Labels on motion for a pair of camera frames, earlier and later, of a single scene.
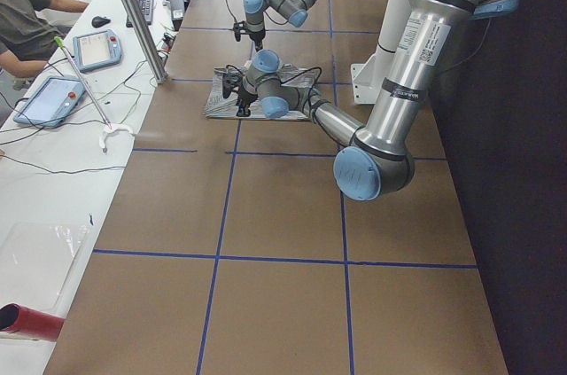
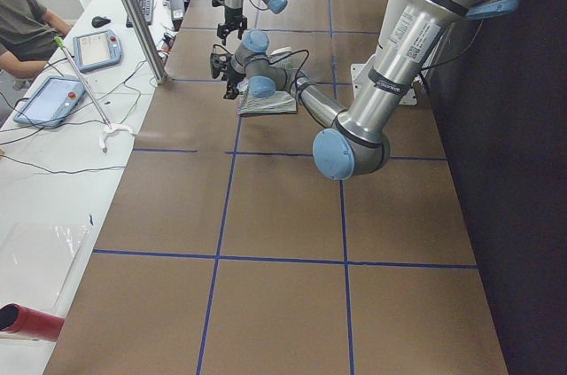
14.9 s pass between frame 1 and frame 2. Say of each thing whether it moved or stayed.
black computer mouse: stayed
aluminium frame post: stayed
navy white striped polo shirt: moved
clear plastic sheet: stayed
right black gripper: moved
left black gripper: moved
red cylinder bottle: stayed
